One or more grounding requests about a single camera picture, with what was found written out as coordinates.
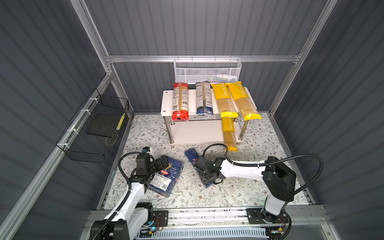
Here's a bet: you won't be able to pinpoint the blue Barilla pasta box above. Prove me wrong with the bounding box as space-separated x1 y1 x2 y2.
148 156 184 198

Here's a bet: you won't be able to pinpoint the blue Barilla spaghetti box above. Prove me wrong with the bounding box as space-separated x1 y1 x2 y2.
185 148 214 188

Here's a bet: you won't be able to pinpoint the red spaghetti bag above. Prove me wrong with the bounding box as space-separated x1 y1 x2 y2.
172 83 189 121

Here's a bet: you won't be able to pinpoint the yellow Pastatime spaghetti bag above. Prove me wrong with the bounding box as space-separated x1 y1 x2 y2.
227 82 262 121
212 83 239 119
221 118 238 152

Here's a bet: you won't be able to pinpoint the dark blue spaghetti bag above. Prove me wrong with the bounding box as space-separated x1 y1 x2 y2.
196 81 214 116

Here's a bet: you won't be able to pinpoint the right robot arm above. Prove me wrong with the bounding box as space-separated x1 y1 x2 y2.
194 156 297 223

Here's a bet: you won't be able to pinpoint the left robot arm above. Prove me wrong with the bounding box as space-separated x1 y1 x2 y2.
90 152 169 240

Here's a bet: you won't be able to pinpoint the white two-tier shelf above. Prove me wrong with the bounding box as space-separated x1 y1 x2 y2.
160 86 258 149

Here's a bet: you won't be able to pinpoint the yellow marker pen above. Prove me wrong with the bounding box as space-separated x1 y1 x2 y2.
116 113 126 131

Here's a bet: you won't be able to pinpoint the pens in white basket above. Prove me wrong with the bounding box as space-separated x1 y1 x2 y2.
207 74 238 83

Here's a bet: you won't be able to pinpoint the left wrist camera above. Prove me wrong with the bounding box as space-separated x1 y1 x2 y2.
142 147 154 156

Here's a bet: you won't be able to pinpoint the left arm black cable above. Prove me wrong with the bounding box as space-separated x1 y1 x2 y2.
89 151 145 240

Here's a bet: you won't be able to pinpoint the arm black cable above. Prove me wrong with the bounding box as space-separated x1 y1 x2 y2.
89 151 145 240
202 143 324 240

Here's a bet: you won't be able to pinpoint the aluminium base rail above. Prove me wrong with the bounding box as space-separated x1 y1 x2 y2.
86 206 328 232

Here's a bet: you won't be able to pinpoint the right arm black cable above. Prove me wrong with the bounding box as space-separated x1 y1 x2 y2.
202 143 324 240

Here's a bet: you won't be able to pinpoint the black wire basket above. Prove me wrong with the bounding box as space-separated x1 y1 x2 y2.
57 91 130 164

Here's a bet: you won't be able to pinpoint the white wire mesh basket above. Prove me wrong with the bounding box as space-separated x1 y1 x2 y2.
174 57 242 84

